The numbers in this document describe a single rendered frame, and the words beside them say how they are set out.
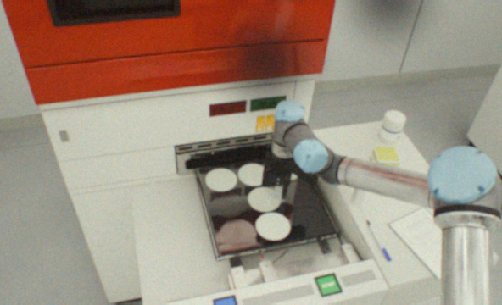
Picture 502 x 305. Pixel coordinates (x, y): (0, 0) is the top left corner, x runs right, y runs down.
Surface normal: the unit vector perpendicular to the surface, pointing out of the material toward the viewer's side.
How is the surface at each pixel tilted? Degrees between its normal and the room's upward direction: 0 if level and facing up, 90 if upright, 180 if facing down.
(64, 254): 0
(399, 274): 0
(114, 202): 90
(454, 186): 39
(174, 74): 90
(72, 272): 0
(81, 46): 90
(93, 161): 90
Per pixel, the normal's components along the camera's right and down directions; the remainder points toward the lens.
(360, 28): 0.26, 0.68
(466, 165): -0.57, -0.50
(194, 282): 0.06, -0.73
